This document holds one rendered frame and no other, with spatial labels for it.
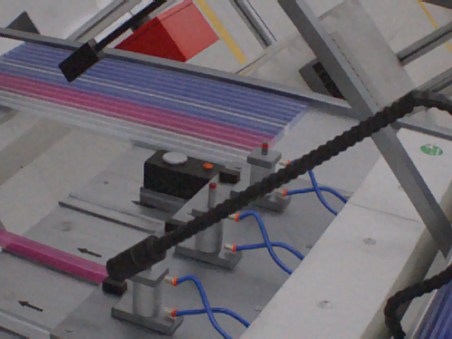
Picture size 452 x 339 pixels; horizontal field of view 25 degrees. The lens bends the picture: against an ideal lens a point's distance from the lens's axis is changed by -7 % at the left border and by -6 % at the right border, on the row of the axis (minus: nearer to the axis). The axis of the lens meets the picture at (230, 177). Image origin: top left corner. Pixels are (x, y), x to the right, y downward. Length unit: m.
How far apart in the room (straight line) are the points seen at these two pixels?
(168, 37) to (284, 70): 0.60
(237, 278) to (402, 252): 0.14
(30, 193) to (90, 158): 0.27
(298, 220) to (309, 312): 0.18
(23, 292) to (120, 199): 0.20
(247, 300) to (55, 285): 0.20
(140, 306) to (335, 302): 0.15
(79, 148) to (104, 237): 1.68
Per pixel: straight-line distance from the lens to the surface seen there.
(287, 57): 2.37
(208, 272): 0.87
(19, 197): 2.49
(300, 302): 0.81
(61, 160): 2.64
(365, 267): 0.86
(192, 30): 1.83
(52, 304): 0.93
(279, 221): 0.95
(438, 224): 0.89
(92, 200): 1.09
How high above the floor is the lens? 1.72
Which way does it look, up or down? 34 degrees down
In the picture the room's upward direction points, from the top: 60 degrees clockwise
